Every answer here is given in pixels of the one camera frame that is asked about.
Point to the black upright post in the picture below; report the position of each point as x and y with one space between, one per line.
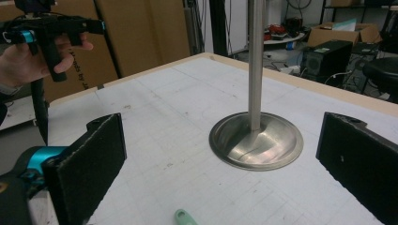
218 26

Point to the black round stool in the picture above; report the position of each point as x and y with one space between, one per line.
383 73

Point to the light green plastic object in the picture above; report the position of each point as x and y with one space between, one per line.
184 217

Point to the round white side table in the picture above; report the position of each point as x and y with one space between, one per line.
283 40

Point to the large brown cardboard panels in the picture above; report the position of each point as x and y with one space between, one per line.
140 34

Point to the open cardboard box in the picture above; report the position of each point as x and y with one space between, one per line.
341 33

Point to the white power strip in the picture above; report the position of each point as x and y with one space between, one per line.
290 69

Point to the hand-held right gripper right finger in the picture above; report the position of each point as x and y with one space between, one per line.
359 165

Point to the red object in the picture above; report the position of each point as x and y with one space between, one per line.
275 30

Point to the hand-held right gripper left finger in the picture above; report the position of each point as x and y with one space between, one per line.
87 168

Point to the black computer tower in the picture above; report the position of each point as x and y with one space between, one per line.
327 61

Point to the metal stand with round base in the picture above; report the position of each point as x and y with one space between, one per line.
256 140

